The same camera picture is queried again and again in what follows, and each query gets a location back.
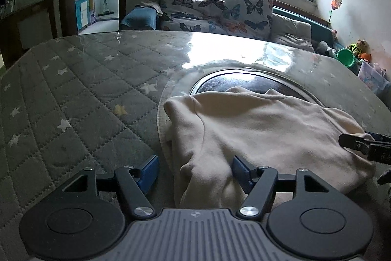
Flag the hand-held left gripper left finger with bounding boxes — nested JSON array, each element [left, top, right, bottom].
[[63, 155, 160, 218]]

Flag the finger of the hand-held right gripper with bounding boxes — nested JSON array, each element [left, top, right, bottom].
[[338, 133, 391, 164], [365, 132, 391, 143]]

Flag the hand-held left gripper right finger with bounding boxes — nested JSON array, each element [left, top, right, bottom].
[[232, 156, 333, 218]]

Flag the cream sweatshirt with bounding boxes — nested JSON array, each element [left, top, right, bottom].
[[163, 86, 377, 209]]

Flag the clear plastic storage box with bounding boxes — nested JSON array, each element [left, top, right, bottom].
[[357, 61, 390, 96]]

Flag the green plastic bucket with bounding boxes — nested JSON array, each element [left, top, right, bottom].
[[337, 48, 358, 67]]

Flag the round black cooktop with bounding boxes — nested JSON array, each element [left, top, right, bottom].
[[189, 71, 324, 110]]

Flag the orange and green plush toys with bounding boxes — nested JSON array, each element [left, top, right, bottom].
[[348, 39, 371, 63]]

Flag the grey plush toy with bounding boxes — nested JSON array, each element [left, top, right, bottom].
[[316, 41, 337, 58]]

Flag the teal sofa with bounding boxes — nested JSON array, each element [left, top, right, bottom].
[[120, 0, 339, 49]]

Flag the beige cushion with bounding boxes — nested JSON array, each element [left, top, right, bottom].
[[269, 13, 316, 53]]

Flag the colourful pinwheel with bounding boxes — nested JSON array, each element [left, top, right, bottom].
[[328, 0, 344, 27]]

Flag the blue blanket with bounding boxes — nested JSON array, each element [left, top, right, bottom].
[[120, 7, 158, 31]]

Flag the butterfly print cushion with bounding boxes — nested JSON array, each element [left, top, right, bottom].
[[218, 0, 274, 41], [159, 0, 228, 33]]

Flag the floor mop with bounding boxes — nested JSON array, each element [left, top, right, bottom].
[[98, 0, 115, 17]]

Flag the beige folded cloth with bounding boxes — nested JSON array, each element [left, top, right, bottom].
[[136, 0, 162, 15]]

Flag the blue and white cabinet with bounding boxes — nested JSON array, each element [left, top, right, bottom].
[[75, 0, 93, 31]]

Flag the dark wooden console table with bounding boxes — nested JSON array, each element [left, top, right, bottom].
[[0, 0, 58, 69]]

